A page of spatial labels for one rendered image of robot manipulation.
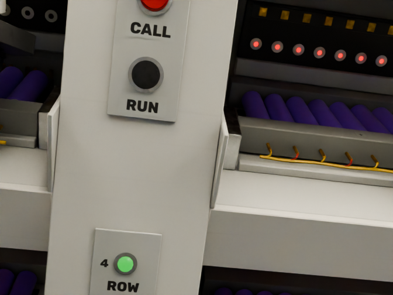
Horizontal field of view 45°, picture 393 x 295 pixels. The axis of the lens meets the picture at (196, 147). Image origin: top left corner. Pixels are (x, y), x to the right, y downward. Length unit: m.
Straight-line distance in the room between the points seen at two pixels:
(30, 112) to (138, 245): 0.12
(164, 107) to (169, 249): 0.09
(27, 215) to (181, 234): 0.09
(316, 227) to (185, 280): 0.09
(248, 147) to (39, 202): 0.16
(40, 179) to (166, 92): 0.10
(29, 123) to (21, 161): 0.03
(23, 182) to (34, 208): 0.02
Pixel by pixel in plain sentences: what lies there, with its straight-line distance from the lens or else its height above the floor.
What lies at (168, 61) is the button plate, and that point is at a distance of 0.27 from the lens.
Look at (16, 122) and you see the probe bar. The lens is 0.34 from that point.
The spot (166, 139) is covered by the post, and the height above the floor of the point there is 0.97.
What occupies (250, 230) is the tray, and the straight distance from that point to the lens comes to 0.30.
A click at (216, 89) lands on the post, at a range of 0.28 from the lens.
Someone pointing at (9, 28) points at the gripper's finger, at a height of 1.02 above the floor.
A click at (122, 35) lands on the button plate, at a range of 0.27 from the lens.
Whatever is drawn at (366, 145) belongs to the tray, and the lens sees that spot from 0.38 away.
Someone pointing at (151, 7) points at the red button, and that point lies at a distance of 0.27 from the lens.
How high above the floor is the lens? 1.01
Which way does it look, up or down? 9 degrees down
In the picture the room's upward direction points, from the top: 7 degrees clockwise
